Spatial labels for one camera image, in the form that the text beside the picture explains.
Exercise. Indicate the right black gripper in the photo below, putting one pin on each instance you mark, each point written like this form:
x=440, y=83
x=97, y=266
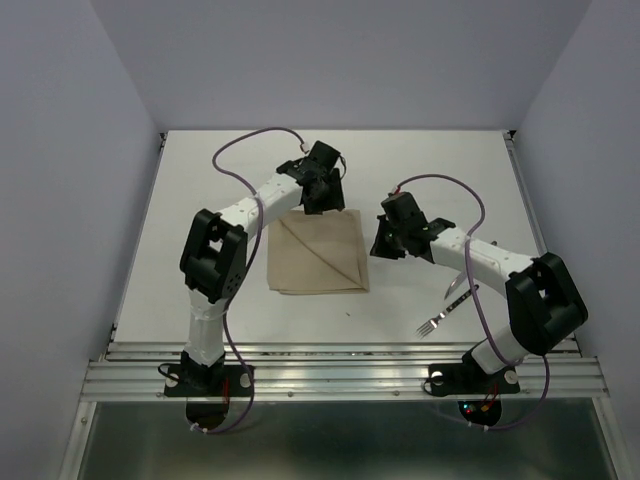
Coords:
x=379, y=248

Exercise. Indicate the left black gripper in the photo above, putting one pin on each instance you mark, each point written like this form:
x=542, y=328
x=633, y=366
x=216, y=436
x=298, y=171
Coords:
x=333, y=199

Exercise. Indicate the beige cloth napkin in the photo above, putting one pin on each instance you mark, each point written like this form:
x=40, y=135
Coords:
x=317, y=254

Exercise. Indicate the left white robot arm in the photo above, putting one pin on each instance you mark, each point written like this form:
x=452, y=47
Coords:
x=215, y=261

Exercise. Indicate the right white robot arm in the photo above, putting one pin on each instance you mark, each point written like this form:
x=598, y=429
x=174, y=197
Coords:
x=544, y=305

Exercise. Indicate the steel knife black handle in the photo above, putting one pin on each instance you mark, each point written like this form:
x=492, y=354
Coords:
x=455, y=284

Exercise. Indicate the steel fork black handle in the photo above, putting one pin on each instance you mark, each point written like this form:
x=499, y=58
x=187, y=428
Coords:
x=432, y=324

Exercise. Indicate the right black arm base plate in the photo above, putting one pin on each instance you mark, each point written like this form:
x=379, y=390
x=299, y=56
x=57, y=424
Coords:
x=445, y=379

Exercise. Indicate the aluminium front rail frame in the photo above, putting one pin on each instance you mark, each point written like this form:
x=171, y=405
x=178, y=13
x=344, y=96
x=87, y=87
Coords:
x=336, y=371

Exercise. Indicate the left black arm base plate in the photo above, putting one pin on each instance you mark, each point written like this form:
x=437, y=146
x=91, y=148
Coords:
x=220, y=381

